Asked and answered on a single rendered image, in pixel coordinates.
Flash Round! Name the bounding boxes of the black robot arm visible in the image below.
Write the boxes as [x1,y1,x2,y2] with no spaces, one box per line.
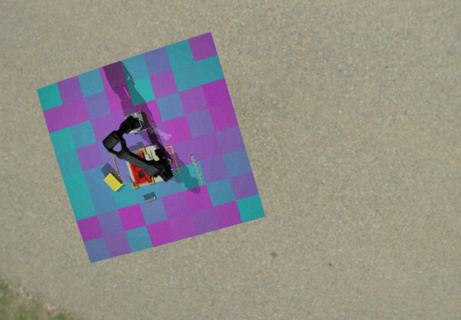
[102,115,173,183]

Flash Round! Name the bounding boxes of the yellow rectangular block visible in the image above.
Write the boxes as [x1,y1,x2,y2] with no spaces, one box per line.
[104,172,123,191]

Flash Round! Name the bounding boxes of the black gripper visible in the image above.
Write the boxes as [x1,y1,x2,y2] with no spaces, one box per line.
[155,148,172,174]

